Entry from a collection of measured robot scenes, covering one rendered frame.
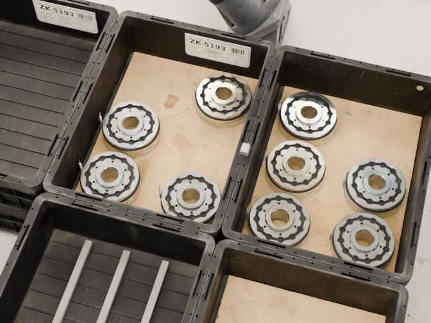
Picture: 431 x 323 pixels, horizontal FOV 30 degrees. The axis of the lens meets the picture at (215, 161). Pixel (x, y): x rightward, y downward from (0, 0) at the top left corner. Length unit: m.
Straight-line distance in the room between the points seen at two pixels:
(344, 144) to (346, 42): 0.37
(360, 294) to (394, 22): 0.75
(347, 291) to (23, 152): 0.62
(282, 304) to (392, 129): 0.40
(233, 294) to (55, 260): 0.30
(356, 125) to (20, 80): 0.64
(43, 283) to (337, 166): 0.54
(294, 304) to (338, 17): 0.74
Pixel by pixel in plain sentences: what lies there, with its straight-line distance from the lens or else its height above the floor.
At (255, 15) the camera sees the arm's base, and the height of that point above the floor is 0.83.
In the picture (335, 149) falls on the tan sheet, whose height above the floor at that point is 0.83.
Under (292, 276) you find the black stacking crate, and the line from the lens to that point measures 1.28.
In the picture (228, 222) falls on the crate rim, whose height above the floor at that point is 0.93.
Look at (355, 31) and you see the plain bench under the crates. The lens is 1.81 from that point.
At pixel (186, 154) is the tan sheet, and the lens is 1.44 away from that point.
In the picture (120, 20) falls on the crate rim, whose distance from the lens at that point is 1.50.
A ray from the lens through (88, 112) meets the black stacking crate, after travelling 1.42.
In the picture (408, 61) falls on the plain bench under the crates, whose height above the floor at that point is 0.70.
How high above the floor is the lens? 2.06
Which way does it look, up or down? 59 degrees down
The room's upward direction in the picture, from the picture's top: straight up
